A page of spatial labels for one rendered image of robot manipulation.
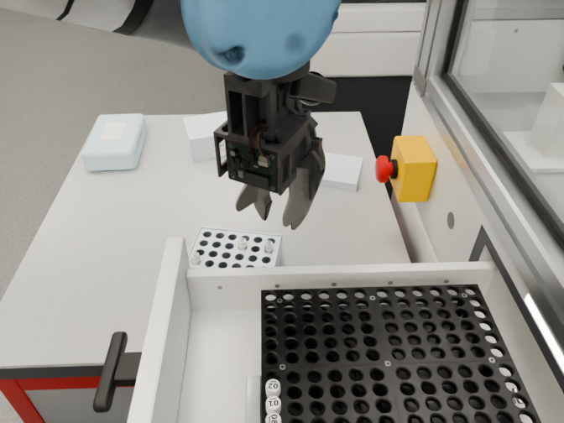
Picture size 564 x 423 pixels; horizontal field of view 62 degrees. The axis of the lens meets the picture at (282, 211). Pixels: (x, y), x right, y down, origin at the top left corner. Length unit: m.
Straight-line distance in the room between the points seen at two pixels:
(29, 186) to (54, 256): 1.61
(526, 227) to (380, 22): 0.73
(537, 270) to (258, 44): 0.33
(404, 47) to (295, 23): 0.93
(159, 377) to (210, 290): 0.15
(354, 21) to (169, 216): 0.58
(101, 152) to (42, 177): 1.51
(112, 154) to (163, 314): 0.51
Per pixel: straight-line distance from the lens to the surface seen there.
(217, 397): 0.50
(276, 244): 0.68
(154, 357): 0.42
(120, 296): 0.70
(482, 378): 0.46
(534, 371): 0.53
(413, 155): 0.68
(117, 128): 0.98
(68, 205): 0.88
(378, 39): 1.12
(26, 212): 2.24
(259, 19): 0.21
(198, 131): 0.92
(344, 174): 0.85
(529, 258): 0.48
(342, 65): 1.13
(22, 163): 2.57
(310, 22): 0.22
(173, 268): 0.48
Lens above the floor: 1.27
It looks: 40 degrees down
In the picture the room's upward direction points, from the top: straight up
